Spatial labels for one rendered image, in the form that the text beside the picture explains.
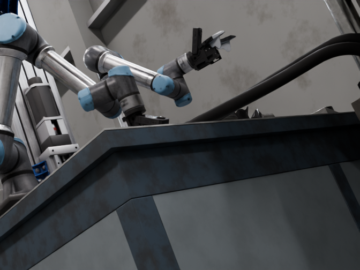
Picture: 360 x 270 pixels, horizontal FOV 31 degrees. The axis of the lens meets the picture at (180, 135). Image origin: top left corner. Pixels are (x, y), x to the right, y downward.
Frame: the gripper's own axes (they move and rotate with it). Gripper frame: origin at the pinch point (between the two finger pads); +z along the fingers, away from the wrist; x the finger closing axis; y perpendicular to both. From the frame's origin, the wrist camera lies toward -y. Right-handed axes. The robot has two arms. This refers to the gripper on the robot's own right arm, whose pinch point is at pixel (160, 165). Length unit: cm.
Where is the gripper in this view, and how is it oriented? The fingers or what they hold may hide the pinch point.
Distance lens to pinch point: 204.7
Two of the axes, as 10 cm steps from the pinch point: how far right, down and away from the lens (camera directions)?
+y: -6.5, 3.7, 6.6
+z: 3.6, 9.2, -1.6
